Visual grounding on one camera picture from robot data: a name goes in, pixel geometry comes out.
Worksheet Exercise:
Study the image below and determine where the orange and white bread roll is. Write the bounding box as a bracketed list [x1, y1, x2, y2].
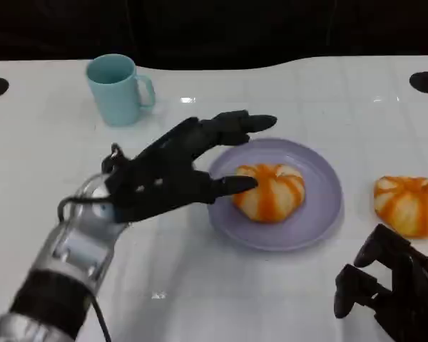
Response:
[373, 175, 428, 239]
[231, 162, 306, 224]

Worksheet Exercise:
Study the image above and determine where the lilac plate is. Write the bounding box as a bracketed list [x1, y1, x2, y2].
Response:
[206, 138, 343, 252]

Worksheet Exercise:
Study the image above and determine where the pale green mug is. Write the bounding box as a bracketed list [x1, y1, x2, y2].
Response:
[84, 53, 156, 126]

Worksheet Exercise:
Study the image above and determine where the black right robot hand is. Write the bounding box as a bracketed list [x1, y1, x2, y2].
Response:
[333, 223, 428, 342]

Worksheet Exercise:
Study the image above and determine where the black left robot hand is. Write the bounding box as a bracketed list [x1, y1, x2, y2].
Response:
[103, 110, 278, 224]

